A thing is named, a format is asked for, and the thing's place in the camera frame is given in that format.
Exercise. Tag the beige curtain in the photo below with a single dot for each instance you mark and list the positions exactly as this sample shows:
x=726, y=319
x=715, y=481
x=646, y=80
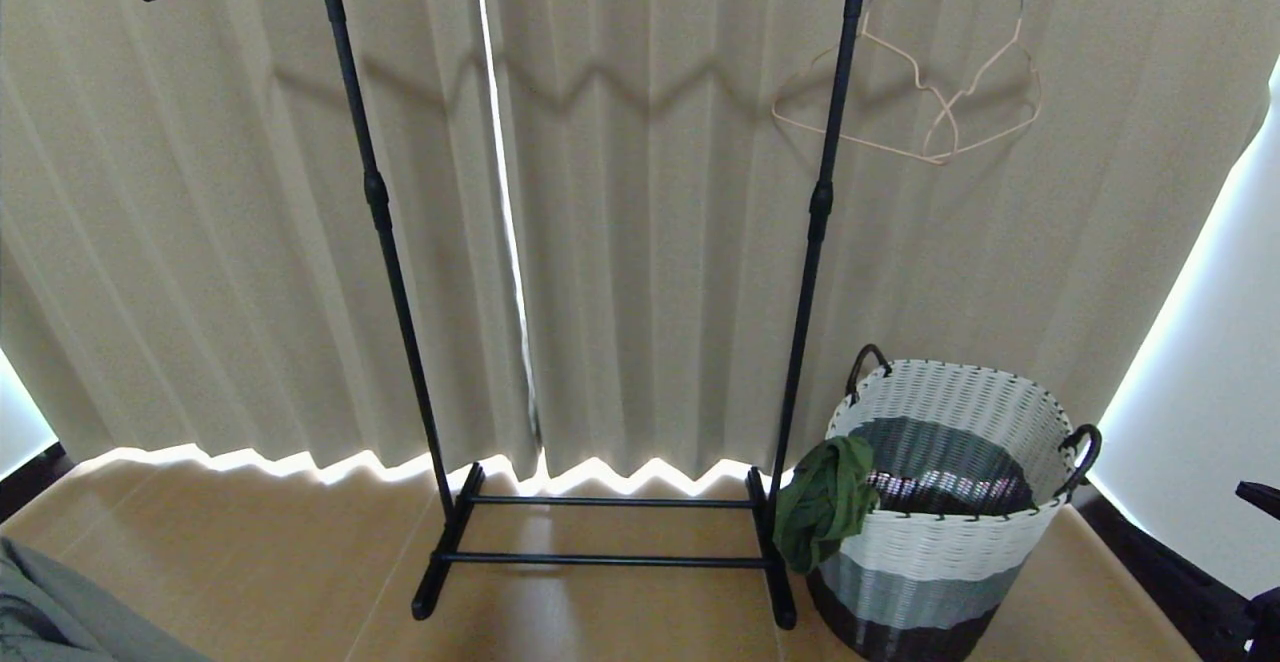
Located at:
x=650, y=242

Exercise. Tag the pink clothes hanger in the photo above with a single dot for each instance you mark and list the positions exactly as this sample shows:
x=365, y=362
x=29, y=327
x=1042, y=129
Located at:
x=880, y=145
x=985, y=71

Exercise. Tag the white laundry basket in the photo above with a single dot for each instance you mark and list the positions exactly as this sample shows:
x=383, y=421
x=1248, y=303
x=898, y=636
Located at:
x=950, y=552

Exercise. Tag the green garment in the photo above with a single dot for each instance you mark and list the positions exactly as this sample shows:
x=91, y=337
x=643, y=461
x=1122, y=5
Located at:
x=825, y=507

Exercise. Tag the pale grey shorts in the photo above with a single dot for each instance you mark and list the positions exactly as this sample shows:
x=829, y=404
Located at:
x=60, y=612

